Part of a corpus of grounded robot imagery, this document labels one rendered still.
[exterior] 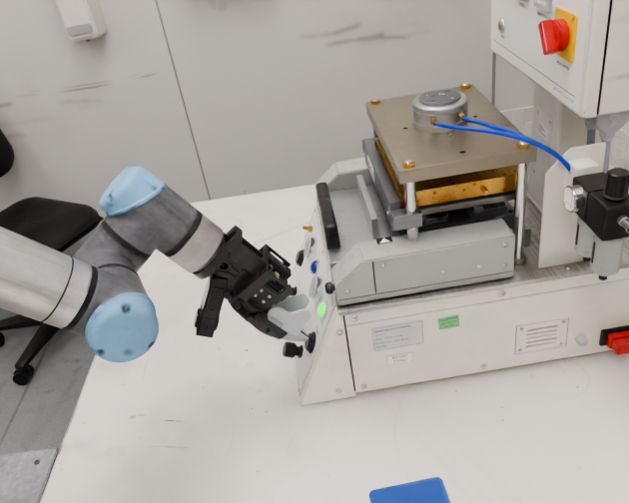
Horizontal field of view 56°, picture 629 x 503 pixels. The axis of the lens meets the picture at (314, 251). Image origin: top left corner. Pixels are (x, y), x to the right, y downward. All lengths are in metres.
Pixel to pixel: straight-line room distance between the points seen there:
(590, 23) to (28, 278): 0.65
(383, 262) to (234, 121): 1.68
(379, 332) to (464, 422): 0.18
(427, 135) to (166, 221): 0.38
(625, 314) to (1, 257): 0.83
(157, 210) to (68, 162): 1.86
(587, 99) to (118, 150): 2.03
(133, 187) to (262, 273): 0.20
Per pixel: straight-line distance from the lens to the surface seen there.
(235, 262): 0.83
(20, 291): 0.65
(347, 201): 1.01
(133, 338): 0.67
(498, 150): 0.82
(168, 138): 2.48
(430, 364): 0.94
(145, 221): 0.77
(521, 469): 0.88
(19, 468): 1.07
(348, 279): 0.82
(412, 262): 0.82
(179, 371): 1.09
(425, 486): 0.86
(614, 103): 0.81
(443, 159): 0.80
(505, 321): 0.92
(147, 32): 2.37
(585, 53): 0.78
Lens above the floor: 1.46
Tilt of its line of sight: 33 degrees down
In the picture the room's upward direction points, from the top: 10 degrees counter-clockwise
